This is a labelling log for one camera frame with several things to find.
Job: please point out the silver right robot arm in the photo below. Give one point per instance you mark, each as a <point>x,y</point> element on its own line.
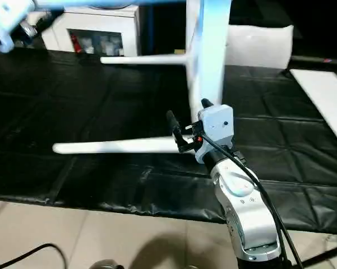
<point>241,210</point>

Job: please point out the red bottle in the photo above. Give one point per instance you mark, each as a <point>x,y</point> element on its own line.
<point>75,43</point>

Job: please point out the small tan label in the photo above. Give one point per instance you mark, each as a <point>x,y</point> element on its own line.
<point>179,51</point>

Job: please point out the small white cup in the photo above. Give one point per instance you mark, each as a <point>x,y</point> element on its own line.
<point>89,49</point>

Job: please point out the white glass-door cabinet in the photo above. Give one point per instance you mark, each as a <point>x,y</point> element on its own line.
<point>101,19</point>

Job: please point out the white printed jar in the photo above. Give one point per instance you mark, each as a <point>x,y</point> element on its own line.
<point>109,46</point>

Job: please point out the black work mat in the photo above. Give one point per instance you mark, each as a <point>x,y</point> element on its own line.
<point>73,98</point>

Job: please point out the black tall cabinet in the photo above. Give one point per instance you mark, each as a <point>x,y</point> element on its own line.
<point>162,28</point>

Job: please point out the white flat board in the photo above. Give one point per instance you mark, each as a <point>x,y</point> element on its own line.
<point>319,89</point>

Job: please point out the black bar red light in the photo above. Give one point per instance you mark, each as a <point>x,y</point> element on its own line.
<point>319,60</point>

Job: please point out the black tripod leg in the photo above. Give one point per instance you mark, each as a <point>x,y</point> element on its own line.
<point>325,255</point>

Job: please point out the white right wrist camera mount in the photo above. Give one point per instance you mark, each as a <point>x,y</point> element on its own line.
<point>218,123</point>

